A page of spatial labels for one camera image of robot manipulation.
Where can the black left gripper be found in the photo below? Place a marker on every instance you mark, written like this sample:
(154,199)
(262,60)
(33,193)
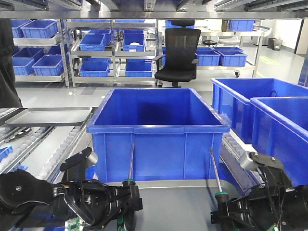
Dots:
(93,202)

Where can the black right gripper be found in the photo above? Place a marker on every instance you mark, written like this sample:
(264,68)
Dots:
(270,206)

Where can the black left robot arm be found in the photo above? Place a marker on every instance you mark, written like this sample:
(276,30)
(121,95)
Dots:
(28,202)

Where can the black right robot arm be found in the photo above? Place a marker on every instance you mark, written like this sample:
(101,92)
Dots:
(302,206)

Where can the grey metal tray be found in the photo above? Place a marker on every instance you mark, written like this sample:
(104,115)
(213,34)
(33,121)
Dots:
(50,117)

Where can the central blue plastic bin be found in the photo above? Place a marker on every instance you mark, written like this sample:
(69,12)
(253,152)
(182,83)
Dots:
(173,129)

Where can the blue bin right front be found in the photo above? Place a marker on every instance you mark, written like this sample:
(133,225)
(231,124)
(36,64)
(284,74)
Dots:
(280,129)

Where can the blue bin right rear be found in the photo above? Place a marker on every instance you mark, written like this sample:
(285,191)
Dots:
(231,99)

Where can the black office chair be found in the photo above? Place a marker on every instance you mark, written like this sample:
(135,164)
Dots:
(181,45)

